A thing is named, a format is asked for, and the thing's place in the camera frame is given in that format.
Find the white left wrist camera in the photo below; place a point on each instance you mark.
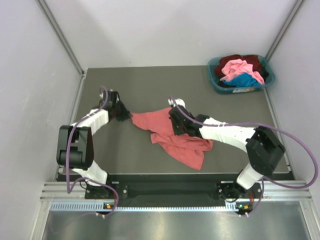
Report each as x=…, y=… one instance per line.
x=108, y=98

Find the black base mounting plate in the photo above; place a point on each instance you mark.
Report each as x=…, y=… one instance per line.
x=179, y=190

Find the blue t shirt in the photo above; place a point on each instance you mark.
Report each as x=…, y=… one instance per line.
x=241, y=81

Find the teal plastic laundry basket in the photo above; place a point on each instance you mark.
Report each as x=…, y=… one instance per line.
x=259, y=63

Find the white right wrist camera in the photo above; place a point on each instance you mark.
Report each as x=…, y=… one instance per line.
x=177, y=101

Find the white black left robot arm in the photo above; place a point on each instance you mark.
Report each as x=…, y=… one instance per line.
x=75, y=147

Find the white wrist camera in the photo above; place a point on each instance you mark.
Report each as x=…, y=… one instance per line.
x=108, y=98
x=177, y=101

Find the light pink t shirt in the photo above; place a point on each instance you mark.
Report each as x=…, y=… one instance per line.
x=236, y=67

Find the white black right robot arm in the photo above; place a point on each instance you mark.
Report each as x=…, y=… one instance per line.
x=261, y=146

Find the left aluminium corner post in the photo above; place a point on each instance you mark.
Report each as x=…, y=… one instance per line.
x=60, y=35

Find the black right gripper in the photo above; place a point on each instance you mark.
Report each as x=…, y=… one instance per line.
x=177, y=131

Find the right aluminium corner post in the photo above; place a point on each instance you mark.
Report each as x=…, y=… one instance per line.
x=298, y=4

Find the coral red t shirt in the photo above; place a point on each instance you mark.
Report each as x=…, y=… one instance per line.
x=186, y=149

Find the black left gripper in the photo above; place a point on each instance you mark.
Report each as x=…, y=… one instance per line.
x=125, y=114

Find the aluminium corner post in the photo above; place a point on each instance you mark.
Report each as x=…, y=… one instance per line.
x=298, y=4
x=60, y=35

